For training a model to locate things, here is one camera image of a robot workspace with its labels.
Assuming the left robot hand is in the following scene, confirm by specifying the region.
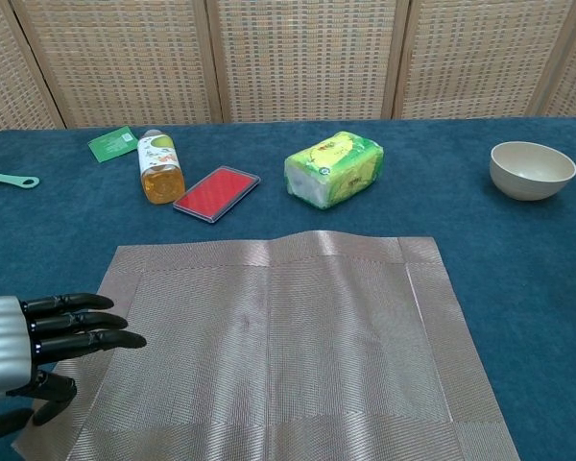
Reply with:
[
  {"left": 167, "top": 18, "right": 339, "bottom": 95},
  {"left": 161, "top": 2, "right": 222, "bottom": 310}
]
[{"left": 0, "top": 292, "right": 148, "bottom": 446}]

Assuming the woven bamboo folding screen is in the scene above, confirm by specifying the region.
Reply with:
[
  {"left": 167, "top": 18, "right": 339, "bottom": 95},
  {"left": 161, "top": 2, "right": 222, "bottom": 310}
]
[{"left": 0, "top": 0, "right": 576, "bottom": 138}]

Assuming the green paper packet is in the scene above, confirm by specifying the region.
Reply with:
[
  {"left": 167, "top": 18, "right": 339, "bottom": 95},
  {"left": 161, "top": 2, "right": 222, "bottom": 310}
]
[{"left": 86, "top": 125, "right": 139, "bottom": 164}]

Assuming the yellow green tissue pack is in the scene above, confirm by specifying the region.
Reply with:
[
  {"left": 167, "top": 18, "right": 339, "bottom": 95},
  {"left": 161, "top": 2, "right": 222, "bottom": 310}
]
[{"left": 283, "top": 131, "right": 385, "bottom": 210}]

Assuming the dark blue tablecloth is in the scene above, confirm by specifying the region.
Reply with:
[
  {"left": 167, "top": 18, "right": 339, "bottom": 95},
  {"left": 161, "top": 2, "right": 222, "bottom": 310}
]
[{"left": 0, "top": 116, "right": 576, "bottom": 461}]

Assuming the juice bottle with white label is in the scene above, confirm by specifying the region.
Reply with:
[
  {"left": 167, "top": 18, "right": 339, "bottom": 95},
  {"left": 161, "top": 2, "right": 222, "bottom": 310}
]
[{"left": 136, "top": 128, "right": 186, "bottom": 206}]

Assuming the small white bowl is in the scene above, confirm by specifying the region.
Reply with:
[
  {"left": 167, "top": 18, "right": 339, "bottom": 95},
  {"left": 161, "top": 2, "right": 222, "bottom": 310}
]
[{"left": 490, "top": 140, "right": 576, "bottom": 202}]

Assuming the beige woven placemat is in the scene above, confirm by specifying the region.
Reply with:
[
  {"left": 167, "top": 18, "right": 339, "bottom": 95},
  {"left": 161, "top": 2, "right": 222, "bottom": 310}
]
[{"left": 10, "top": 230, "right": 522, "bottom": 461}]

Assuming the mint green plastic spatula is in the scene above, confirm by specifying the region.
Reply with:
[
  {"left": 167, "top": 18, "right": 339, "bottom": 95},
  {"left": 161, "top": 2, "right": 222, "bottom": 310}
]
[{"left": 0, "top": 167, "right": 40, "bottom": 190}]

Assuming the red pad in clear case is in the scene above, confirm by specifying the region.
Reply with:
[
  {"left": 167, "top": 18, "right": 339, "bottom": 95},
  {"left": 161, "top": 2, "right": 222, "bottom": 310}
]
[{"left": 172, "top": 165, "right": 262, "bottom": 226}]

